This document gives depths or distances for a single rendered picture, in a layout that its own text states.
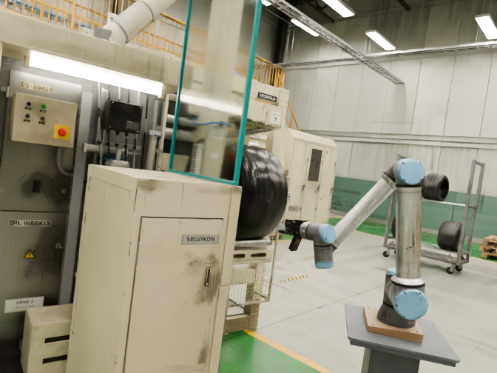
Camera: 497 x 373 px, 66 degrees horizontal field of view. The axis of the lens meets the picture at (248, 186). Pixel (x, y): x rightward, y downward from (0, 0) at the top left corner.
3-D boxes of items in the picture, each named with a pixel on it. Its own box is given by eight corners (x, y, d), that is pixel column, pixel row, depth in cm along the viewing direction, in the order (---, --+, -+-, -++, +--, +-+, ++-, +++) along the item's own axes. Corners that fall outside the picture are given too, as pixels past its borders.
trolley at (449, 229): (456, 276, 630) (475, 159, 620) (379, 256, 721) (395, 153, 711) (467, 272, 676) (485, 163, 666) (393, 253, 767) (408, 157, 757)
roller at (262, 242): (225, 246, 213) (223, 238, 214) (220, 248, 217) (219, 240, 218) (272, 245, 234) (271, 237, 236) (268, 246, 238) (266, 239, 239)
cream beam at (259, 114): (208, 112, 236) (211, 88, 235) (188, 113, 256) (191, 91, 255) (282, 129, 273) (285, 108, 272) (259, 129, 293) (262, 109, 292)
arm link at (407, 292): (419, 308, 192) (421, 157, 186) (430, 323, 175) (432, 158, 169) (387, 307, 194) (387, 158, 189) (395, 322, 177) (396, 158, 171)
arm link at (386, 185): (399, 153, 198) (308, 246, 210) (404, 152, 186) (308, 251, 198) (416, 168, 198) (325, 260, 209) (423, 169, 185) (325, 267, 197)
